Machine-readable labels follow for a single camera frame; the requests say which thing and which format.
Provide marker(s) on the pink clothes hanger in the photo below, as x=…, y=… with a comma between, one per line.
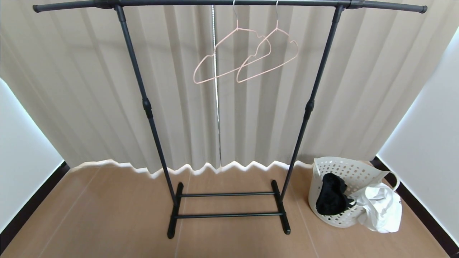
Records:
x=237, y=28
x=277, y=27

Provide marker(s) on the black shorts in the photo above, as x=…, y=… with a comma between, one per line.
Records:
x=331, y=197

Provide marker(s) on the black clothes rack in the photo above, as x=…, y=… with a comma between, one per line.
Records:
x=147, y=107

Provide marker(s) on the white laundry basket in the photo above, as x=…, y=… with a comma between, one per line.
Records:
x=344, y=170

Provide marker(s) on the white garment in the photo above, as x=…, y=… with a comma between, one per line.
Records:
x=380, y=209

